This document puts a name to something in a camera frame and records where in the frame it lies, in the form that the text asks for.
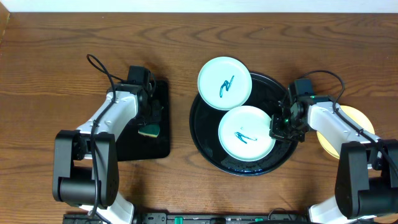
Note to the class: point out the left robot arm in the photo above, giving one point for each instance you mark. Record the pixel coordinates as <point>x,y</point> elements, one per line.
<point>86,173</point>

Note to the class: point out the light blue plate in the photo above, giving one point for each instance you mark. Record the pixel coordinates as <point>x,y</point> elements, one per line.
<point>224,83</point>
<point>243,133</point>

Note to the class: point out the light blue plate top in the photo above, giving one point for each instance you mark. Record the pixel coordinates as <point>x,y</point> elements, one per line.
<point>224,83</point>

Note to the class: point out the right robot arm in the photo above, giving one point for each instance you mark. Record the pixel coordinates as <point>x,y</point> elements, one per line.
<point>366,181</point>

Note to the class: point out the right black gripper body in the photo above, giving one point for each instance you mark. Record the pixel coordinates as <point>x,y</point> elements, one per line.
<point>287,128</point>

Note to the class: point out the black rectangular tray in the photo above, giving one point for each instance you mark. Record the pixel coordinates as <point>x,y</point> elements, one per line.
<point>132,146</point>

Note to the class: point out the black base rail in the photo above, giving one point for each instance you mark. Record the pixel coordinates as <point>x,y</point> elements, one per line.
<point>163,218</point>

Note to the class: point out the green scrubbing sponge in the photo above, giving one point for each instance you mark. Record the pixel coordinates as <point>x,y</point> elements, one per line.
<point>150,130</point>

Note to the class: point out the yellow plate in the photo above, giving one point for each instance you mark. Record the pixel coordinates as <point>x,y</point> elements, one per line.
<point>357,116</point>

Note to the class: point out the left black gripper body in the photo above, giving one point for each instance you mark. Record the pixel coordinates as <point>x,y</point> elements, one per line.
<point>155,112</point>

